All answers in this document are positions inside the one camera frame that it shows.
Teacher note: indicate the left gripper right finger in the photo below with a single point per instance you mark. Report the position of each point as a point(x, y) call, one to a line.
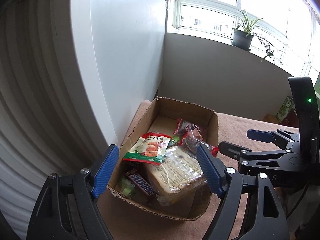
point(264, 217)

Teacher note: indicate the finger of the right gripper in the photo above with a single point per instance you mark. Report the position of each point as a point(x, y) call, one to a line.
point(237, 152)
point(283, 139)

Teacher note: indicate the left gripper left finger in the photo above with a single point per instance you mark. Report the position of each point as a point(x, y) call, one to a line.
point(51, 216)

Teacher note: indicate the clear dark jujube bag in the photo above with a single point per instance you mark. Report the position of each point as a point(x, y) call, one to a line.
point(190, 137)

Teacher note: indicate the bagged sliced bread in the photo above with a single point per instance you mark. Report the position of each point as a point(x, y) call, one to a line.
point(177, 176)

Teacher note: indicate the green quail egg pouch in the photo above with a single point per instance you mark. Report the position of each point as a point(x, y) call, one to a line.
point(126, 188)

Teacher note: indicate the green candy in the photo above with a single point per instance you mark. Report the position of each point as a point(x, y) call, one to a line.
point(174, 140)

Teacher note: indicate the Snickers bar Chinese label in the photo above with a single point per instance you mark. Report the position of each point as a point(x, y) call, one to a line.
point(133, 167)

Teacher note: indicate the brown Snickers bar English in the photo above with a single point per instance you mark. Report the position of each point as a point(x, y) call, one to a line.
point(142, 184)

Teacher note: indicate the chicken snack pouch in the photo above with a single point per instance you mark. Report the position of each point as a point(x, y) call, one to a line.
point(150, 148)

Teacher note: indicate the green printed bag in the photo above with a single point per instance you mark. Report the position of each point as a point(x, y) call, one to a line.
point(285, 109)

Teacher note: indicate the pink table cloth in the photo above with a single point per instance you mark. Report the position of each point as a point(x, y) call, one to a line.
point(125, 221)

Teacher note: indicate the brown cardboard box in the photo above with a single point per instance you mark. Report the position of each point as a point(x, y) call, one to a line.
point(161, 117)

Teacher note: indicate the potted spider plant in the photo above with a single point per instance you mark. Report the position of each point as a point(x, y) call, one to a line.
point(244, 33)

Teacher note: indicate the white cabinet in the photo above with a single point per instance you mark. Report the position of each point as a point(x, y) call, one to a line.
point(110, 54)

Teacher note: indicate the white window frame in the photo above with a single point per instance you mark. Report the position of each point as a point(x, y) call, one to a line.
point(292, 26)

